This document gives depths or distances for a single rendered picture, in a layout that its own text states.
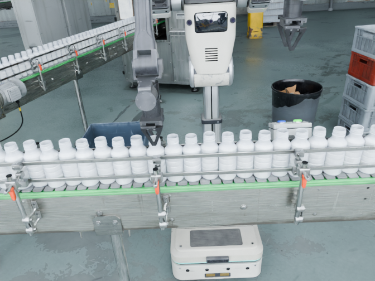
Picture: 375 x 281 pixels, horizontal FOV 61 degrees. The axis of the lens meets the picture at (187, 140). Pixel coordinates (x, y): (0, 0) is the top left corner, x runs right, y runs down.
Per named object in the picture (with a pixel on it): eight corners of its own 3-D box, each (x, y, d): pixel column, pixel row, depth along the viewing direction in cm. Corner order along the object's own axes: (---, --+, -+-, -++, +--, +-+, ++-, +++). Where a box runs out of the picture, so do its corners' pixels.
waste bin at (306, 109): (272, 159, 303) (278, 95, 272) (262, 137, 342) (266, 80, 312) (320, 156, 302) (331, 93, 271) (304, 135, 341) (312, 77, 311)
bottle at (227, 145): (225, 183, 106) (226, 140, 98) (215, 175, 110) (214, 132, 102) (239, 177, 108) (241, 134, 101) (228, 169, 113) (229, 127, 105)
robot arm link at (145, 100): (162, 56, 91) (132, 58, 91) (159, 67, 81) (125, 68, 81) (166, 95, 97) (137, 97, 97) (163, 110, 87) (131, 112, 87)
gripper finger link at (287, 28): (297, 47, 106) (301, 17, 101) (304, 52, 100) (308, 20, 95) (277, 47, 106) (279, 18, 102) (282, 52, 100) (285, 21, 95)
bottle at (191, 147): (200, 172, 112) (199, 130, 104) (202, 182, 107) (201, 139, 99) (183, 173, 112) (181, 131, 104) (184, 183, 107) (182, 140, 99)
